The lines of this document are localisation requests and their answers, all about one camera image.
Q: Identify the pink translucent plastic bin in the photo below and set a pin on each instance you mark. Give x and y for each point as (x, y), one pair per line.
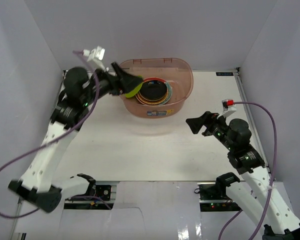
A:
(175, 71)

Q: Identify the lime green plate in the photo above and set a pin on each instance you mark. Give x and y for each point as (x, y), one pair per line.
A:
(134, 91)

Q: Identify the woven bamboo plate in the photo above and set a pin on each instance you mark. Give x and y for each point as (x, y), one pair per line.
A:
(154, 96)

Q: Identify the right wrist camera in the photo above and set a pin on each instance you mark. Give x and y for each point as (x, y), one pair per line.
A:
(229, 108)

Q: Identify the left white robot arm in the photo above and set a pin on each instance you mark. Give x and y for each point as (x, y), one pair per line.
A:
(74, 105)

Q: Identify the red teal floral plate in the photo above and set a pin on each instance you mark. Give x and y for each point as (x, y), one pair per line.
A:
(156, 78)

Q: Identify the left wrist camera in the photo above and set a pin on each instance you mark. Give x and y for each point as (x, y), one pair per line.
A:
(95, 58)

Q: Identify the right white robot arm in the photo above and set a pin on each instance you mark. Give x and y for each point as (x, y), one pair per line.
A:
(251, 188)

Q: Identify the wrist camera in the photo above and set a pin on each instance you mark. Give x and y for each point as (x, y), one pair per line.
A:
(229, 108)
(95, 58)

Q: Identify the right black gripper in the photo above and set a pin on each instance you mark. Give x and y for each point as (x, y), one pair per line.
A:
(195, 124)

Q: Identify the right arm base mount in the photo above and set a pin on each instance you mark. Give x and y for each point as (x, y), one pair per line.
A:
(212, 200)

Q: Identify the right table label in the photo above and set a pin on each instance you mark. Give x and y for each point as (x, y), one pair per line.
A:
(224, 74)

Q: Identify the yellow patterned plate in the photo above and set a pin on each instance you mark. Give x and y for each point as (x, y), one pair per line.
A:
(169, 94)

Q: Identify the black glossy plate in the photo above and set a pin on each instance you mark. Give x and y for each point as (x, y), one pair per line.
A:
(148, 102)

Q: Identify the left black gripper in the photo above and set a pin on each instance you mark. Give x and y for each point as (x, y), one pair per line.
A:
(118, 81)

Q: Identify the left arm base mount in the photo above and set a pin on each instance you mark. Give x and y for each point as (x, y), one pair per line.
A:
(100, 197)

